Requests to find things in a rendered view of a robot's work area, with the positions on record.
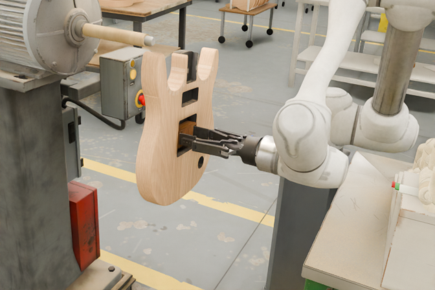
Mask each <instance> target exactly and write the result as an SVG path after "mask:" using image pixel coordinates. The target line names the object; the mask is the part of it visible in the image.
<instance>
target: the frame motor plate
mask: <svg viewBox="0 0 435 290"><path fill-rule="evenodd" d="M84 71H85V67H84V68H83V69H82V70H81V71H78V72H76V73H74V74H71V75H60V74H52V75H50V76H46V77H44V78H40V79H37V78H32V77H29V76H25V75H24V74H16V73H12V72H8V71H3V70H0V87H4V88H7V89H12V90H15V91H19V92H22V93H26V92H28V91H31V90H33V89H37V88H39V87H42V86H44V85H47V84H51V83H53V82H56V81H58V80H62V79H64V78H67V77H70V76H72V75H75V74H78V73H81V72H84Z"/></svg>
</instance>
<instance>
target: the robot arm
mask: <svg viewBox="0 0 435 290"><path fill-rule="evenodd" d="M367 7H381V8H384V9H385V14H386V18H387V20H388V26H387V30H386V36H385V42H384V45H383V51H382V55H381V61H380V65H379V70H378V74H377V80H376V84H375V90H374V96H373V97H371V98H370V99H368V100H367V101H366V103H365V105H364V106H360V105H357V104H356V103H354V102H352V97H351V96H350V95H349V94H348V93H347V92H346V91H344V90H343V89H340V88H336V87H328V85H329V82H330V80H331V78H332V77H333V75H334V74H335V72H336V70H337V69H338V67H339V65H340V64H341V62H342V61H343V59H344V57H345V55H346V53H347V50H348V48H349V46H350V43H351V40H352V37H353V35H354V33H355V31H356V28H357V26H358V24H359V21H360V20H361V18H362V16H363V14H364V12H365V10H366V8H367ZM434 18H435V0H329V16H328V31H327V36H326V40H325V43H324V46H323V48H322V49H321V51H320V52H319V54H318V56H317V57H316V59H315V61H314V62H313V64H312V66H311V67H310V69H309V70H308V72H307V74H306V77H305V78H304V81H303V82H302V85H301V87H300V90H299V92H298V94H297V95H296V96H295V97H294V98H292V99H289V100H288V101H287V102H286V103H285V106H284V107H282V108H281V109H280V110H279V112H277V114H276V116H275V118H274V122H273V137H272V136H268V135H266V136H264V137H259V136H256V135H241V134H238V133H233V132H230V131H226V130H223V129H218V128H214V130H213V129H207V128H201V127H198V126H194V130H193V135H189V134H185V133H180V135H179V144H180V145H183V146H189V147H192V151H195V152H199V153H205V154H209V155H214V156H218V157H222V158H224V159H228V158H229V155H231V156H240V157H241V160H242V162H243V163H244V164H248V165H251V166H257V169H259V171H263V172H268V173H273V174H274V175H279V176H282V177H285V178H286V179H288V180H290V181H292V182H295V183H298V184H302V185H306V186H311V187H315V188H339V187H340V186H341V185H342V184H343V182H344V180H345V178H346V176H347V173H348V156H349V155H350V150H347V149H343V146H345V145H352V146H357V147H360V148H364V149H367V150H373V151H380V152H385V153H399V152H404V151H408V150H409V149H410V148H412V147H413V146H414V145H415V143H416V139H417V137H418V132H419V125H418V122H417V120H416V119H415V118H414V117H413V116H412V115H411V114H408V107H407V106H406V104H405V103H404V99H405V95H406V92H407V88H408V83H409V81H410V77H411V74H412V70H413V67H414V64H415V61H416V57H417V55H418V50H419V46H420V43H421V39H422V36H423V32H424V29H425V27H426V26H427V25H429V24H430V23H431V22H432V20H433V19H434ZM197 138H198V139H197ZM223 145H224V147H223Z"/></svg>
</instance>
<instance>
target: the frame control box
mask: <svg viewBox="0 0 435 290"><path fill-rule="evenodd" d="M146 51H150V52H152V51H151V50H146V49H140V48H136V47H125V48H123V49H119V50H116V51H113V52H110V53H107V54H104V55H101V56H100V57H99V63H100V94H101V110H102V115H104V116H107V117H112V118H116V119H119V120H120V123H121V126H119V125H117V124H115V123H113V122H112V121H110V120H108V119H107V118H105V117H103V116H102V115H101V114H99V113H98V112H96V111H95V110H94V109H92V108H90V107H89V106H87V105H85V104H84V103H83V102H81V101H77V100H72V99H70V98H69V97H68V96H67V97H65V98H64V99H63V100H62V101H61V107H62V110H65V109H66V107H67V104H66V103H67V102H72V103H74V104H76V105H78V106H80V107H81V108H83V109H84V110H86V111H88V112H89V113H90V114H92V115H94V116H95V117H96V118H98V119H99V120H101V121H102V122H104V123H106V124H107V125H108V126H111V127H112V128H114V129H117V130H121V131H122V130H123V129H124V128H125V127H126V120H128V119H130V118H131V117H134V116H135V115H137V114H139V113H141V112H142V111H144V110H146V106H143V105H142V104H141V102H139V96H142V95H143V91H142V84H141V66H142V58H143V54H144V53H145V52H146ZM130 59H134V60H135V66H134V68H130V67H129V61H130ZM132 70H135V71H136V77H135V78H134V79H131V78H130V74H131V71H132Z"/></svg>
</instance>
